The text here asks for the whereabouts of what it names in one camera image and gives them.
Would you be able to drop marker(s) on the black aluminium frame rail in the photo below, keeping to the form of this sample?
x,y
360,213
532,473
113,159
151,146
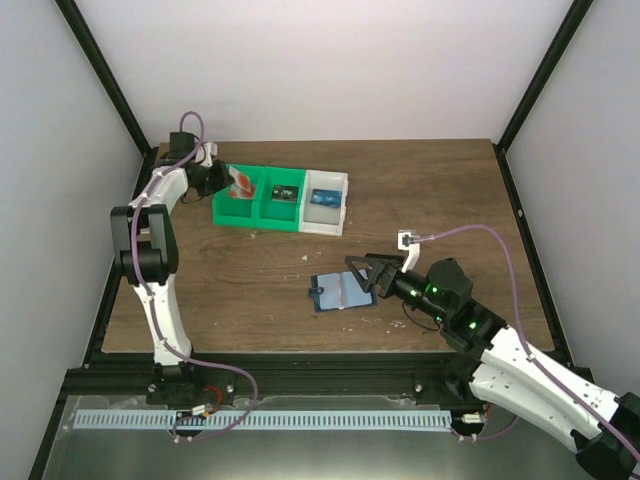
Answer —
x,y
430,377

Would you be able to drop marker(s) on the red white card carried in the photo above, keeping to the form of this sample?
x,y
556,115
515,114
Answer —
x,y
245,192

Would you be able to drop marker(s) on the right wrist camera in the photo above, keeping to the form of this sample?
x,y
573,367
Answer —
x,y
408,242

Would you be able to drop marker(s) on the dark green card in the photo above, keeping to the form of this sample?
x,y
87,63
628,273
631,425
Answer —
x,y
285,193

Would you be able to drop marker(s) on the green bin middle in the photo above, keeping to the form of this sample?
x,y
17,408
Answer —
x,y
275,215

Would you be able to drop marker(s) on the blue card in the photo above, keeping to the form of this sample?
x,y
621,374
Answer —
x,y
326,198

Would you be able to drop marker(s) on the right black frame post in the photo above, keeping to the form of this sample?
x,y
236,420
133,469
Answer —
x,y
561,40

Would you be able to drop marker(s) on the black frame post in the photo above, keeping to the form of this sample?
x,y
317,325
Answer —
x,y
561,40
93,53

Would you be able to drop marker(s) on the green bin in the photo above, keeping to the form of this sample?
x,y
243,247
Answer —
x,y
275,215
238,211

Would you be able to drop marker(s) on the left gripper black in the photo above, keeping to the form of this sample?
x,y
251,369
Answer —
x,y
214,175

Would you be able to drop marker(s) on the left black frame post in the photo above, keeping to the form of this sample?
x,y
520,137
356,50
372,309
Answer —
x,y
93,53

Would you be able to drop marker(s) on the navy blue card holder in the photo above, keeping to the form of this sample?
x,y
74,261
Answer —
x,y
338,291

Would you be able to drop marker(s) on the red white card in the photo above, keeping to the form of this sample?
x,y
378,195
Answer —
x,y
240,178

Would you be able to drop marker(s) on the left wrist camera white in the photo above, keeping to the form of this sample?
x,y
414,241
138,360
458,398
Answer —
x,y
206,154

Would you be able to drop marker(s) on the white bin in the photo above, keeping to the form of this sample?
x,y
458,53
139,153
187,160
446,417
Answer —
x,y
315,219

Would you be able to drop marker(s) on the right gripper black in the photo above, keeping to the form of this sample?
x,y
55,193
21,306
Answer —
x,y
382,274

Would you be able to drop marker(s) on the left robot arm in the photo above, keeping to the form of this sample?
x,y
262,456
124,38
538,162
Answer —
x,y
147,255

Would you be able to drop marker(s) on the light blue slotted cable duct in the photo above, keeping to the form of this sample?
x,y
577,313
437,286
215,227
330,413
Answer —
x,y
422,421

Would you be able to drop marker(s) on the green bin left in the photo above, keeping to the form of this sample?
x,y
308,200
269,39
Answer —
x,y
238,211

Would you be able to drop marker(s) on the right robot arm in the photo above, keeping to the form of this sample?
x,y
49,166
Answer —
x,y
599,426

